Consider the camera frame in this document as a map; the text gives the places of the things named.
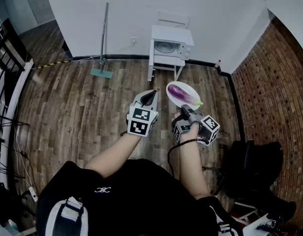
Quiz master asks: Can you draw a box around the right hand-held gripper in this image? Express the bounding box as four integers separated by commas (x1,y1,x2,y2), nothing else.
172,104,221,147

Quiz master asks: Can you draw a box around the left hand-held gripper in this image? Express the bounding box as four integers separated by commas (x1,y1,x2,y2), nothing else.
126,89,160,138

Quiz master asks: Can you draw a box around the white plate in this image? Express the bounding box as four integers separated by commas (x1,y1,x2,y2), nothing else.
165,81,201,111

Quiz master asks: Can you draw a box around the purple eggplant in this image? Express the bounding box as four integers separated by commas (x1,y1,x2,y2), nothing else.
167,84,204,106

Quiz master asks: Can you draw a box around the white microwave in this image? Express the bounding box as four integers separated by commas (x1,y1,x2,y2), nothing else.
149,25,195,67

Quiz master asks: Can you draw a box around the person's left forearm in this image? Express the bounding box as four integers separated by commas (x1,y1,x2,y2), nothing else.
84,131,142,179

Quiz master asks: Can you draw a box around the person's right forearm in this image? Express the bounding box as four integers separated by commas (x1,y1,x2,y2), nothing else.
178,139,211,200

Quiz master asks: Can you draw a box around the person's right hand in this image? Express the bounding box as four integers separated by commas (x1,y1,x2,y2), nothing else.
171,113,200,143

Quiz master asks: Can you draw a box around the small white table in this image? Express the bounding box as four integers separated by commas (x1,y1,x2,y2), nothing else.
147,54,187,82

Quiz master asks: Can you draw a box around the teal flat mop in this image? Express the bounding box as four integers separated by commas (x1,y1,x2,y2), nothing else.
90,2,114,80

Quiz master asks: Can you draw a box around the black office chair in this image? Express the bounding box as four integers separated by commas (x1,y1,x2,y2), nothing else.
202,140,297,228

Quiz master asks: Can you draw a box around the person's black shirt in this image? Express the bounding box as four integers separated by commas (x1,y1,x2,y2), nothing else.
35,158,245,236

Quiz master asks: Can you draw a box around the white electronics box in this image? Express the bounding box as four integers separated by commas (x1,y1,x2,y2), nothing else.
242,212,277,236

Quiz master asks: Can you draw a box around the black tripod stand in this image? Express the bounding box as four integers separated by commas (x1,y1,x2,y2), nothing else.
0,114,29,133

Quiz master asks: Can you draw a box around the white power strip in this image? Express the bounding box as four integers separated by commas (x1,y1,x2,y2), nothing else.
28,186,39,203

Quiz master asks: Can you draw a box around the black metal railing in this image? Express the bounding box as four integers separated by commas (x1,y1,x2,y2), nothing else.
0,18,34,189

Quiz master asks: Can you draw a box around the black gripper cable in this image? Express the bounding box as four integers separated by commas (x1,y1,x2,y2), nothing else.
167,138,209,179

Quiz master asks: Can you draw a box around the yellow black striped cable cover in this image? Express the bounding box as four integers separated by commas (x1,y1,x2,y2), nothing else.
30,60,71,70

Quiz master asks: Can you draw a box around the black white shoulder strap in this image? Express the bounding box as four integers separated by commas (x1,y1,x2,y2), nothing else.
209,205,243,236
45,197,89,236

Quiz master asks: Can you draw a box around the white floor cable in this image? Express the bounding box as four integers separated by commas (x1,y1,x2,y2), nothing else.
13,121,35,189

